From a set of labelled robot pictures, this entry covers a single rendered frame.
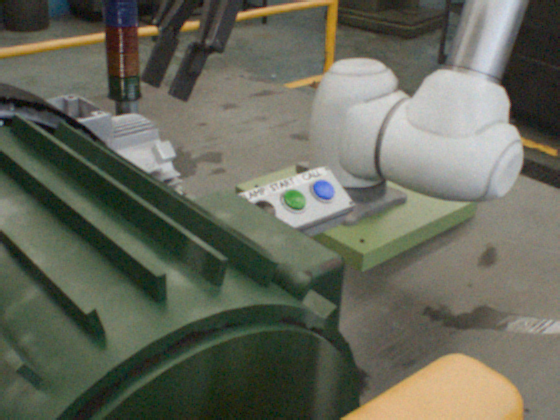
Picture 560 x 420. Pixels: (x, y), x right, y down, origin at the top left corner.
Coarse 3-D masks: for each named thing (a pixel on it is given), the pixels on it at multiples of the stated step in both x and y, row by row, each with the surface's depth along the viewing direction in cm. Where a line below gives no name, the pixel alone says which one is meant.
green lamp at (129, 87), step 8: (112, 80) 132; (120, 80) 132; (128, 80) 132; (136, 80) 133; (112, 88) 133; (120, 88) 132; (128, 88) 133; (136, 88) 134; (112, 96) 134; (120, 96) 133; (128, 96) 133; (136, 96) 134
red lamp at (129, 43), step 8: (104, 24) 129; (136, 24) 130; (112, 32) 128; (120, 32) 128; (128, 32) 128; (136, 32) 130; (112, 40) 129; (120, 40) 128; (128, 40) 129; (136, 40) 130; (112, 48) 129; (120, 48) 129; (128, 48) 129; (136, 48) 131
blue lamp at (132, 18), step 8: (104, 0) 126; (112, 0) 125; (128, 0) 126; (136, 0) 128; (104, 8) 127; (112, 8) 126; (120, 8) 126; (128, 8) 127; (136, 8) 128; (104, 16) 128; (112, 16) 127; (120, 16) 127; (128, 16) 127; (136, 16) 129; (112, 24) 127; (120, 24) 127; (128, 24) 128
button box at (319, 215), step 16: (304, 176) 96; (320, 176) 97; (256, 192) 91; (272, 192) 92; (304, 192) 94; (336, 192) 96; (288, 208) 91; (304, 208) 92; (320, 208) 94; (336, 208) 95; (352, 208) 97; (304, 224) 91; (320, 224) 95; (336, 224) 99
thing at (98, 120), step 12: (72, 96) 100; (60, 108) 101; (72, 108) 100; (84, 108) 100; (96, 108) 97; (84, 120) 93; (96, 120) 94; (108, 120) 95; (96, 132) 95; (108, 132) 96; (108, 144) 96
